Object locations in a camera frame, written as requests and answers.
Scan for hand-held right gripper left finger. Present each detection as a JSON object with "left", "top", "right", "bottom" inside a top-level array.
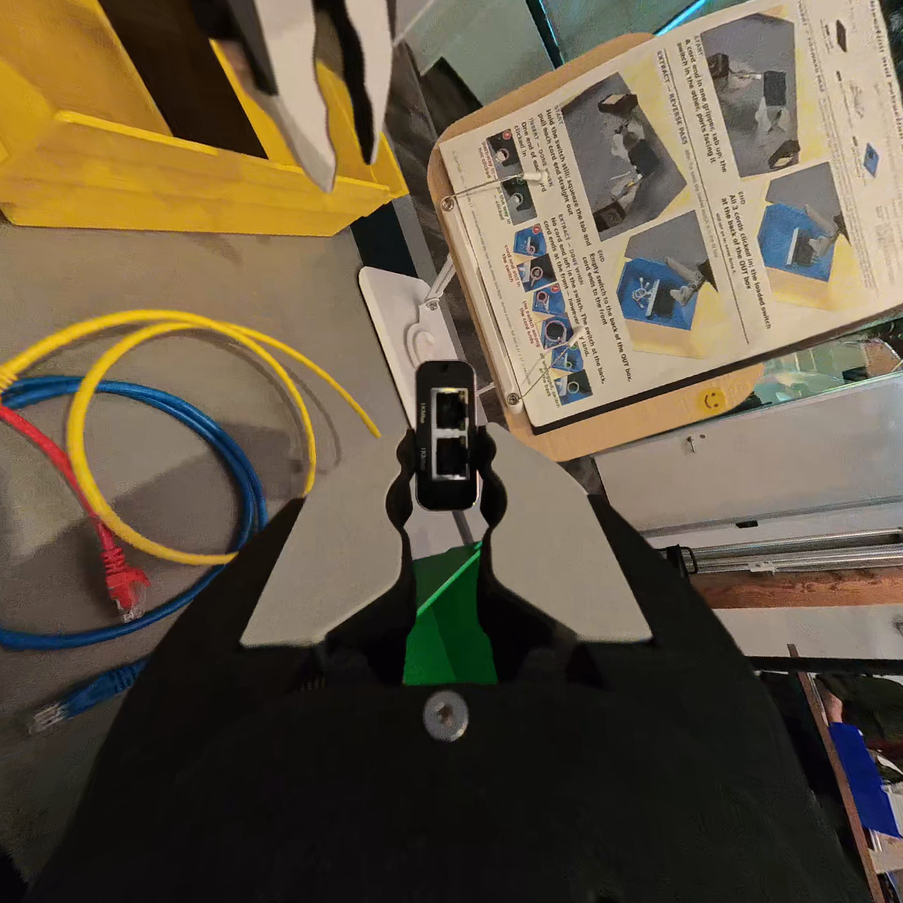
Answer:
[{"left": 238, "top": 425, "right": 419, "bottom": 649}]

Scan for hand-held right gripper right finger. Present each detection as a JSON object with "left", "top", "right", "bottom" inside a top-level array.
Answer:
[{"left": 478, "top": 422, "right": 655, "bottom": 646}]

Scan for blue ethernet cable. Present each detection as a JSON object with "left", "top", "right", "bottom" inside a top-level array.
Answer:
[{"left": 0, "top": 376, "right": 270, "bottom": 736}]

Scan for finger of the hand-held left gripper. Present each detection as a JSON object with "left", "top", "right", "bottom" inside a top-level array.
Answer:
[
  {"left": 253, "top": 0, "right": 340, "bottom": 194},
  {"left": 341, "top": 0, "right": 395, "bottom": 168}
]

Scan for red ethernet cable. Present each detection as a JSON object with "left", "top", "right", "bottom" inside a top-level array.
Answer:
[{"left": 0, "top": 401, "right": 152, "bottom": 623}]

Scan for yellow plastic bin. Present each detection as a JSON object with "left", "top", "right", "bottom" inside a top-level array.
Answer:
[{"left": 0, "top": 0, "right": 412, "bottom": 238}]

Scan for yellow ethernet cable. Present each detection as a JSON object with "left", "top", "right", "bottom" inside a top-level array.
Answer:
[{"left": 0, "top": 310, "right": 382, "bottom": 567}]

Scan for instruction sheet on wooden board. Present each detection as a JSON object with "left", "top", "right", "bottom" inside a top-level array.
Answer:
[{"left": 425, "top": 0, "right": 903, "bottom": 463}]

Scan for green plastic bin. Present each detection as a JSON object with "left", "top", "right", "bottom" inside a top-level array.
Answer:
[{"left": 401, "top": 539, "right": 499, "bottom": 687}]

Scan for black ethernet splitter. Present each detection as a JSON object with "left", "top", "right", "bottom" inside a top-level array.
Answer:
[{"left": 411, "top": 358, "right": 489, "bottom": 514}]

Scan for white stand base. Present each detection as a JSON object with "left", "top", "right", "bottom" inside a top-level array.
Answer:
[{"left": 357, "top": 264, "right": 488, "bottom": 396}]

